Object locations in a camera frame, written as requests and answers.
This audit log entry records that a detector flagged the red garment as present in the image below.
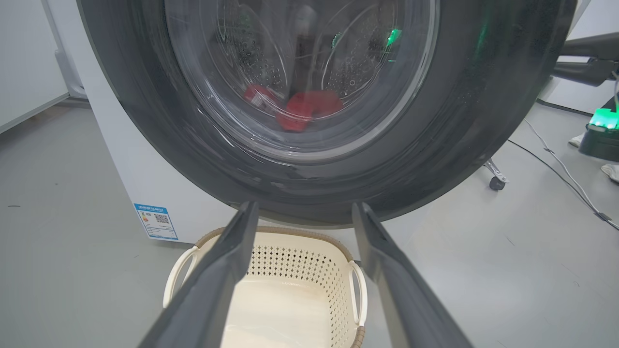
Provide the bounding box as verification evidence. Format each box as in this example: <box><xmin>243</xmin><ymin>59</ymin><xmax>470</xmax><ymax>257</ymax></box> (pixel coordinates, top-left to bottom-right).
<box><xmin>243</xmin><ymin>85</ymin><xmax>280</xmax><ymax>115</ymax></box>
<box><xmin>276</xmin><ymin>90</ymin><xmax>344</xmax><ymax>132</ymax></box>

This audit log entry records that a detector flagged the black floor cable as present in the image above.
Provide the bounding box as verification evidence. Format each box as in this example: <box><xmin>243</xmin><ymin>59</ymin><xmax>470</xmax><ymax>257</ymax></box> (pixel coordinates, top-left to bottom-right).
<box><xmin>508</xmin><ymin>139</ymin><xmax>619</xmax><ymax>231</ymax></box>

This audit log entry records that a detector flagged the white floor cable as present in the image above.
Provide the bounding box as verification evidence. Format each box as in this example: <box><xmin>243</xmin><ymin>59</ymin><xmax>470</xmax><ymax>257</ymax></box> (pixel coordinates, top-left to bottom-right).
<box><xmin>525</xmin><ymin>118</ymin><xmax>603</xmax><ymax>216</ymax></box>

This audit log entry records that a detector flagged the white metal post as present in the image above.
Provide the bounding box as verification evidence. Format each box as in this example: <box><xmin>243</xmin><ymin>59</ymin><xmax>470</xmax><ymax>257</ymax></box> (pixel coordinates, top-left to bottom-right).
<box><xmin>41</xmin><ymin>0</ymin><xmax>88</xmax><ymax>100</ymax></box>

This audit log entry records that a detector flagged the black base with green light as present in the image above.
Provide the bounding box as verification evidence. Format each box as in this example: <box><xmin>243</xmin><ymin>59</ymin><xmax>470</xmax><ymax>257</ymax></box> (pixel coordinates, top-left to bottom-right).
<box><xmin>578</xmin><ymin>109</ymin><xmax>619</xmax><ymax>162</ymax></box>

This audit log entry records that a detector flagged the dark round glass washer door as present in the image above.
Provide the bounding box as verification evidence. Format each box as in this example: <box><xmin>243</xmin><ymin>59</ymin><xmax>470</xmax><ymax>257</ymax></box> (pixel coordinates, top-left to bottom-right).
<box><xmin>76</xmin><ymin>0</ymin><xmax>578</xmax><ymax>227</ymax></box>

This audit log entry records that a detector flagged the cream perforated laundry basket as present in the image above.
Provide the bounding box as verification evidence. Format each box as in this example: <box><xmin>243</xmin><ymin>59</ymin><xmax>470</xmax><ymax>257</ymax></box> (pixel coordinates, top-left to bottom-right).
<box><xmin>163</xmin><ymin>226</ymin><xmax>368</xmax><ymax>348</ymax></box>

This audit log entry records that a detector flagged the metal frame leg with caster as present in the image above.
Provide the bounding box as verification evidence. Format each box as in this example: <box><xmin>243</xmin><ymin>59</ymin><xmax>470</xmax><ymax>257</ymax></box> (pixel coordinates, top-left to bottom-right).
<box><xmin>484</xmin><ymin>157</ymin><xmax>509</xmax><ymax>190</ymax></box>

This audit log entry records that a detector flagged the blue energy label sticker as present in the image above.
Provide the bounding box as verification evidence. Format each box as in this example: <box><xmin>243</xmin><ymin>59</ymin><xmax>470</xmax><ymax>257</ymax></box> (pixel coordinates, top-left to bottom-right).
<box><xmin>134</xmin><ymin>203</ymin><xmax>178</xmax><ymax>241</ymax></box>

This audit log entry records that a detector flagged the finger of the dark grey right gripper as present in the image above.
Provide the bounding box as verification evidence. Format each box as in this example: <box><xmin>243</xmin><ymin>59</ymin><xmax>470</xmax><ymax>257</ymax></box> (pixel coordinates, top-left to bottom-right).
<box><xmin>551</xmin><ymin>58</ymin><xmax>619</xmax><ymax>87</ymax></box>
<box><xmin>561</xmin><ymin>33</ymin><xmax>619</xmax><ymax>59</ymax></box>

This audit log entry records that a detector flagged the white washing machine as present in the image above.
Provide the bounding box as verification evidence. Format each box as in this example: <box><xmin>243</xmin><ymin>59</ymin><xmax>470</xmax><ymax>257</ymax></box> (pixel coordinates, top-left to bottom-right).
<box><xmin>46</xmin><ymin>0</ymin><xmax>581</xmax><ymax>245</ymax></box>

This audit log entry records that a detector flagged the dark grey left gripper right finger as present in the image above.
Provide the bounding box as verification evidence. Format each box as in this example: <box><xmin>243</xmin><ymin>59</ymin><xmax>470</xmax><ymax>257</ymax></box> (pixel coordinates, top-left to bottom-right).
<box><xmin>352</xmin><ymin>202</ymin><xmax>472</xmax><ymax>348</ymax></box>

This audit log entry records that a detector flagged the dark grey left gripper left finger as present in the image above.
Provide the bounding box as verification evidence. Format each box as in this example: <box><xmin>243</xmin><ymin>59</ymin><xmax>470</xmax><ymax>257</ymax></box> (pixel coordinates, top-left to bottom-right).
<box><xmin>138</xmin><ymin>202</ymin><xmax>259</xmax><ymax>348</ymax></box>

